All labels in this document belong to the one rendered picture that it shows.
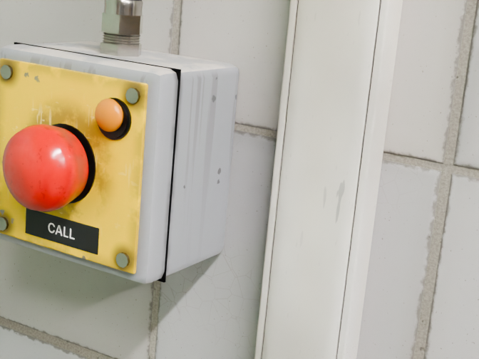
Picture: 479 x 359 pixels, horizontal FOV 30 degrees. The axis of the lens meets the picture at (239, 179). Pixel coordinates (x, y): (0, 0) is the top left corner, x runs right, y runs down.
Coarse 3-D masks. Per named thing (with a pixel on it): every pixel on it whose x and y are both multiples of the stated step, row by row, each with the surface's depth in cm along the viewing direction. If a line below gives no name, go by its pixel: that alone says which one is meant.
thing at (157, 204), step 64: (0, 64) 43; (64, 64) 41; (128, 64) 40; (192, 64) 42; (0, 128) 44; (64, 128) 42; (192, 128) 42; (0, 192) 44; (128, 192) 40; (192, 192) 43; (64, 256) 43; (128, 256) 41; (192, 256) 44
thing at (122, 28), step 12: (108, 0) 43; (120, 0) 42; (132, 0) 43; (108, 12) 43; (120, 12) 43; (132, 12) 43; (108, 24) 43; (120, 24) 43; (132, 24) 43; (108, 36) 43; (120, 36) 43; (132, 36) 43; (108, 48) 43; (120, 48) 43; (132, 48) 43
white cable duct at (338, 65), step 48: (336, 0) 40; (384, 0) 38; (288, 48) 41; (336, 48) 40; (384, 48) 39; (288, 96) 42; (336, 96) 40; (384, 96) 40; (288, 144) 42; (336, 144) 41; (288, 192) 42; (336, 192) 41; (288, 240) 43; (336, 240) 41; (288, 288) 43; (336, 288) 42; (288, 336) 44; (336, 336) 42
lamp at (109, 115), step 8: (104, 104) 39; (112, 104) 39; (96, 112) 40; (104, 112) 39; (112, 112) 39; (120, 112) 39; (96, 120) 40; (104, 120) 39; (112, 120) 39; (120, 120) 39; (104, 128) 40; (112, 128) 39
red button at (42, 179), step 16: (32, 128) 40; (48, 128) 40; (16, 144) 40; (32, 144) 39; (48, 144) 39; (64, 144) 40; (80, 144) 41; (16, 160) 40; (32, 160) 39; (48, 160) 39; (64, 160) 39; (80, 160) 40; (16, 176) 40; (32, 176) 39; (48, 176) 39; (64, 176) 39; (80, 176) 40; (16, 192) 40; (32, 192) 40; (48, 192) 39; (64, 192) 40; (80, 192) 41; (32, 208) 40; (48, 208) 40
